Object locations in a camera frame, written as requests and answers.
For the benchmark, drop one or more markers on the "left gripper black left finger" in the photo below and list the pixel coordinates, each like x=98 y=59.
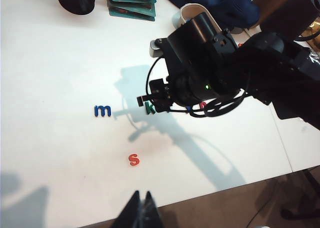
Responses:
x=132 y=215

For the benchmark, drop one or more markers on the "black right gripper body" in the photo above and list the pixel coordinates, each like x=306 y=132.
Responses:
x=183 y=90

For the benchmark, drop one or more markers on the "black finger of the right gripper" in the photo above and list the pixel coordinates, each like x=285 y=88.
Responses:
x=163 y=106
x=158 y=89

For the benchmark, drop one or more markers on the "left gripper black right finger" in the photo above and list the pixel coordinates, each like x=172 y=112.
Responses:
x=151 y=215

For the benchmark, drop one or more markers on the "green letter k magnet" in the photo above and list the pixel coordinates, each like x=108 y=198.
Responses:
x=148 y=109

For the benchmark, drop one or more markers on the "dark blue letter y magnet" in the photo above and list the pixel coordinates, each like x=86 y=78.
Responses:
x=189 y=108

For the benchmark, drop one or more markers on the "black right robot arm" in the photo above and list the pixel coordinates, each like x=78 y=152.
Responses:
x=262 y=63

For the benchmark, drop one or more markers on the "red letter n magnet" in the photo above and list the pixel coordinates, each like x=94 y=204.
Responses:
x=203 y=104

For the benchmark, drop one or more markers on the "blue letter m magnet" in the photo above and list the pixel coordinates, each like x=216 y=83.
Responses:
x=97 y=111

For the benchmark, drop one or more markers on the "white oval container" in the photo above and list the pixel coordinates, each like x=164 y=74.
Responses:
x=187 y=9

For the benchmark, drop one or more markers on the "black mesh pen holder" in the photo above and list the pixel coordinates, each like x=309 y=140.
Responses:
x=76 y=0

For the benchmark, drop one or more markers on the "tall brown cardboard box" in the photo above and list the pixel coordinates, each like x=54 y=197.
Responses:
x=282 y=15

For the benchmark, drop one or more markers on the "clear plastic bag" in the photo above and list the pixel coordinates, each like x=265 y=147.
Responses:
x=314 y=56

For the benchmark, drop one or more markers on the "black floor stand base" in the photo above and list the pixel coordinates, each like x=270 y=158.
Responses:
x=292 y=214

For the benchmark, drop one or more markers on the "gold foil bag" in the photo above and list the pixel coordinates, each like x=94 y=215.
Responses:
x=312 y=29

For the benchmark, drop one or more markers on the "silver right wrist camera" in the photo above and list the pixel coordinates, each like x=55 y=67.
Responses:
x=155 y=50

